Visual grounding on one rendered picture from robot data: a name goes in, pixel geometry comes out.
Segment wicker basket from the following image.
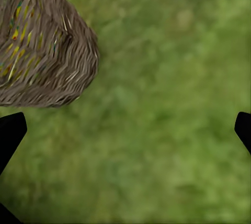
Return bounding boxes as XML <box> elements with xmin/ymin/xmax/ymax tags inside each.
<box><xmin>0</xmin><ymin>0</ymin><xmax>101</xmax><ymax>109</ymax></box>

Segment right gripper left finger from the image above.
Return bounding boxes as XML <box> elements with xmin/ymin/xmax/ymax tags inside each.
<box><xmin>0</xmin><ymin>112</ymin><xmax>27</xmax><ymax>175</ymax></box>

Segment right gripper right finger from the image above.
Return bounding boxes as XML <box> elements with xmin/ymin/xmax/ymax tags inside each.
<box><xmin>234</xmin><ymin>112</ymin><xmax>251</xmax><ymax>154</ymax></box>

